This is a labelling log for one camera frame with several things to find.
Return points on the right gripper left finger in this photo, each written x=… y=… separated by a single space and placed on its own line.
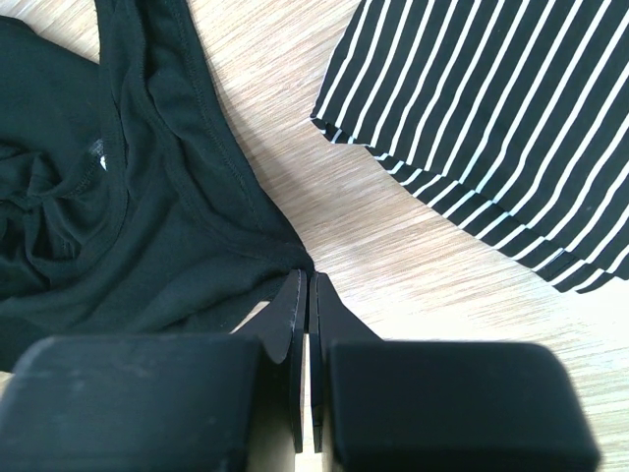
x=163 y=402

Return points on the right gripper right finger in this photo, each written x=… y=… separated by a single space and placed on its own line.
x=393 y=405

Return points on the black white striped tank top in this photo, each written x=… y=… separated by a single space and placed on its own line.
x=508 y=118

